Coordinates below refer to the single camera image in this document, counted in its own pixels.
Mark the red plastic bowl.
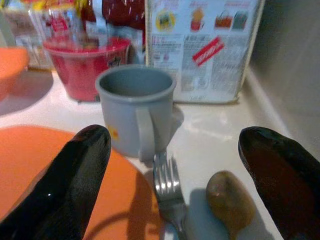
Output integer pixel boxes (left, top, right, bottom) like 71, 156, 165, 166
42, 36, 133, 103

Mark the orange plastic plate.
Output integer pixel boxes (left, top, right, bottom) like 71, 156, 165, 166
0, 125, 168, 240

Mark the wooden spoon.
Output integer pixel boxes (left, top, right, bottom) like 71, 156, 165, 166
205, 170, 258, 240

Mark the grey plastic mug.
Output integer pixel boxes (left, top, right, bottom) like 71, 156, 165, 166
95, 64, 178, 162

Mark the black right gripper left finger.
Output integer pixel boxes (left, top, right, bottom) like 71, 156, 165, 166
0, 124, 112, 240

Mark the silver metal fork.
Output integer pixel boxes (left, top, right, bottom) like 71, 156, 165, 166
152, 151, 189, 240

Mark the red snack bag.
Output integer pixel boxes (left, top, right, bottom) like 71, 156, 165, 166
80, 0, 147, 65

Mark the white printed package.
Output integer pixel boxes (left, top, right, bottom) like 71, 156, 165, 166
144, 0, 266, 105

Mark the clear printed snack bag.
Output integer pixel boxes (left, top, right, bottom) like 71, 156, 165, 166
0, 0, 87, 71

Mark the orange plastic bowl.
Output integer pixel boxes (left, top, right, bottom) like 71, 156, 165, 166
0, 46, 31, 101

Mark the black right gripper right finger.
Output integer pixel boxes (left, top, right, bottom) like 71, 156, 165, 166
238, 126, 320, 240

